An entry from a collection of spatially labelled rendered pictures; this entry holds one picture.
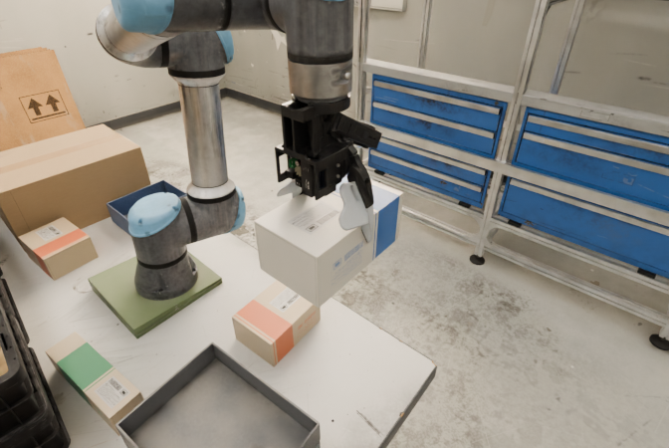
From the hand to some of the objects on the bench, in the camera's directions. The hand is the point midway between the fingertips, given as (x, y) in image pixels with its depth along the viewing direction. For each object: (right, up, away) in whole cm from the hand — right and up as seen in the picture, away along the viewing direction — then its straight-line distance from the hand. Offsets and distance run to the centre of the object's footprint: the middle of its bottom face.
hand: (333, 220), depth 60 cm
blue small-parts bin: (-60, -3, +72) cm, 94 cm away
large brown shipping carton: (-88, +1, +77) cm, 117 cm away
